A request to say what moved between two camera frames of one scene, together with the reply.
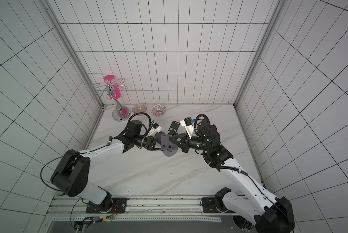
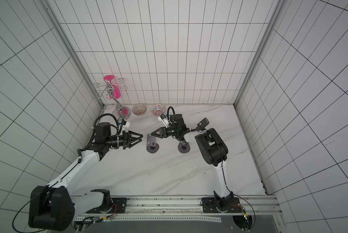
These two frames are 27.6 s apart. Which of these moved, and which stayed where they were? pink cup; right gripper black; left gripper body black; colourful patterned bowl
Moved: right gripper black; left gripper body black
Stayed: pink cup; colourful patterned bowl
